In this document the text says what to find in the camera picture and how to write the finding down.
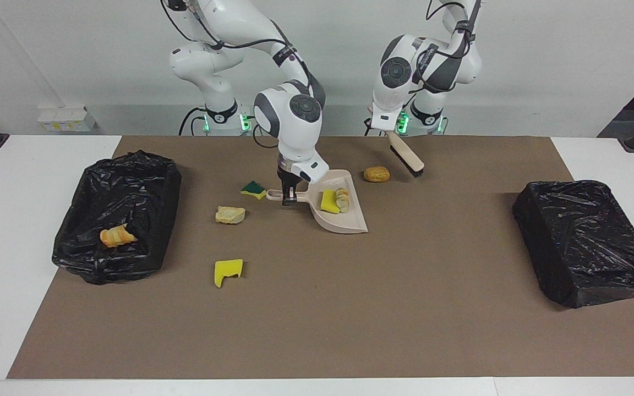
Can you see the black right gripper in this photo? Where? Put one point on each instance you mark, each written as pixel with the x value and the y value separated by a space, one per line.
pixel 288 179

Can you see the green and yellow sponge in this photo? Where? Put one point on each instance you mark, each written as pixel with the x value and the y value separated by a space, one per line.
pixel 252 188

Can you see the yellow sponge chunk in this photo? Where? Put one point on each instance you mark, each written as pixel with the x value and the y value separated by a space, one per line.
pixel 328 202

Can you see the pale bread chunk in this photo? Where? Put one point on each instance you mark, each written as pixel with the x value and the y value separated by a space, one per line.
pixel 343 199

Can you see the beige plastic dustpan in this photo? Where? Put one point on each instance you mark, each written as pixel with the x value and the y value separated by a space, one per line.
pixel 344 220

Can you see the tan toast piece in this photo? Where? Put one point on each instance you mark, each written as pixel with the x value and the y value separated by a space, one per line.
pixel 230 215

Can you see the brown bread bun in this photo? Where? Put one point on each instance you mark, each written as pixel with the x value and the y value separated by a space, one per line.
pixel 376 174

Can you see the notched yellow sponge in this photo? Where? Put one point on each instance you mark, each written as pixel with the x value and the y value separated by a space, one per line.
pixel 223 272

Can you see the beige hand brush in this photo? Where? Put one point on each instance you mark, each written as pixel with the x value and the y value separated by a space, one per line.
pixel 405 154

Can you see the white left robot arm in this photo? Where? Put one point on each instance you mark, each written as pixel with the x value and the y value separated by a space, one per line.
pixel 405 66

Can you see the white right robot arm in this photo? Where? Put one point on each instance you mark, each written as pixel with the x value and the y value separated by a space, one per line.
pixel 295 121

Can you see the open bin with black bag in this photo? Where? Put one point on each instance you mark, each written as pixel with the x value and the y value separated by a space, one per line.
pixel 130 192

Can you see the bin covered by black bag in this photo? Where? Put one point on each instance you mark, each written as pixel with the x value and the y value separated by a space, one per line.
pixel 586 236

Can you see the brown table mat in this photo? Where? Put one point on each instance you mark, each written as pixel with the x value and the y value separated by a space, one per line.
pixel 317 324

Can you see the orange croissant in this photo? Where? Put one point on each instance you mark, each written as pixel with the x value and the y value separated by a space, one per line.
pixel 116 236

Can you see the white wall power strip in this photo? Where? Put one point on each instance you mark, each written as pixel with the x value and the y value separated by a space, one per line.
pixel 66 118

